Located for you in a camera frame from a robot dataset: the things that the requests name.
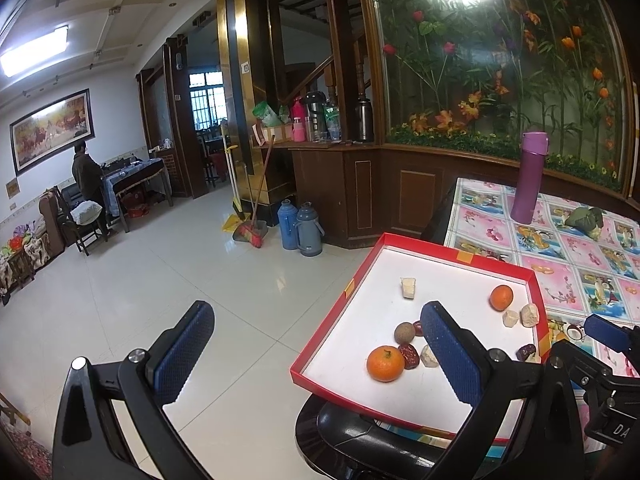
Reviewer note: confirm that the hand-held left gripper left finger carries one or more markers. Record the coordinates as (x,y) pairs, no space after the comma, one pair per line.
(182,355)

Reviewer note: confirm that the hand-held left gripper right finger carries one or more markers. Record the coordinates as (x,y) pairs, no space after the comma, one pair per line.
(450,355)

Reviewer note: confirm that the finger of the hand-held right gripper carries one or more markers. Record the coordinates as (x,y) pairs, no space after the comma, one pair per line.
(607,332)
(592,372)

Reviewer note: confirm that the dark red date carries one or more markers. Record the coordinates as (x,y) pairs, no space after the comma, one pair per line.
(410,356)
(525,351)
(418,329)

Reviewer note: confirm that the brown round longan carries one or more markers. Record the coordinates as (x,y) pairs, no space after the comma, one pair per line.
(404,333)

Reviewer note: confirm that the orange mandarin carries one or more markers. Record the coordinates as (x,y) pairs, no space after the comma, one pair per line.
(501,298)
(385,364)

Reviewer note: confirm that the red box with white inside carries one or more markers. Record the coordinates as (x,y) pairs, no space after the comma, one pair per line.
(390,285)

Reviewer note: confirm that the fruit printed pink tablecloth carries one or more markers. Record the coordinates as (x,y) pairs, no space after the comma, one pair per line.
(565,260)

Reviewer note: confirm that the green bok choy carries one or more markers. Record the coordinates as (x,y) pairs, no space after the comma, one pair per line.
(582,220)

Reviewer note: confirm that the blue floor thermos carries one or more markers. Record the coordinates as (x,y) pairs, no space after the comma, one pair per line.
(287,225)

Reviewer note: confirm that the purple thermos bottle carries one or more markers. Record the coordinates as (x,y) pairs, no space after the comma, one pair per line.
(529,180)

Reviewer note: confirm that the dark chair with cushion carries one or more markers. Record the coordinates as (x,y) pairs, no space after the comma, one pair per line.
(85,212)

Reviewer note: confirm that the grey floor thermos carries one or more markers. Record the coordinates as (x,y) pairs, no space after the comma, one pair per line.
(309,230)

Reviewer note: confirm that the brown armchair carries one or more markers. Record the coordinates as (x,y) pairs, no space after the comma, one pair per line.
(50,225)

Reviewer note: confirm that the side table with blue cloth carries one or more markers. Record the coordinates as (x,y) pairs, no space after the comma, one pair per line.
(135,175)

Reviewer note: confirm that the patterned rug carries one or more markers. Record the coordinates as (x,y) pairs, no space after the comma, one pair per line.
(15,450)

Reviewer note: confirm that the floral cloth sofa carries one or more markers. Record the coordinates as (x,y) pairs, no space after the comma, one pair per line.
(20,250)

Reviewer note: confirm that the dark steel thermos flask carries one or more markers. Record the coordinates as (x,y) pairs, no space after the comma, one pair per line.
(365,120)

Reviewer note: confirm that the gold trimmed pillar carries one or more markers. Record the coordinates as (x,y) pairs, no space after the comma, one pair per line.
(240,110)

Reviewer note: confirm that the green plastic bag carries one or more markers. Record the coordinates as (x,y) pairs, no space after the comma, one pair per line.
(267,115)

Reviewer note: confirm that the grilled window door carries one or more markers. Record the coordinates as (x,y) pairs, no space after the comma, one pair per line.
(205,100)

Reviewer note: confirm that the pink thermos bottle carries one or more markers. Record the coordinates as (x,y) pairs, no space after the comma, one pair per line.
(298,120)

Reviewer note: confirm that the clear bottle with green label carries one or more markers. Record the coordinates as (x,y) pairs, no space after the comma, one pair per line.
(332,120)

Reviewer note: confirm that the black steel airpot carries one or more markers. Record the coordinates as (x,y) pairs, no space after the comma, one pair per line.
(315,115)

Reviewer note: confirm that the artificial flower glass display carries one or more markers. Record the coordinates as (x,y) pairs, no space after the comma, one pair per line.
(475,60)

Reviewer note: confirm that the wooden staircase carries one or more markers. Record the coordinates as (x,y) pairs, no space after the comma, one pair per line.
(320,67)

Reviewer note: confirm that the ceiling light panel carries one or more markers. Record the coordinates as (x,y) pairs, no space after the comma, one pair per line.
(30,52)

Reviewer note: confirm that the framed wall painting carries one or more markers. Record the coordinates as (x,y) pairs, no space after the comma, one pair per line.
(50,130)

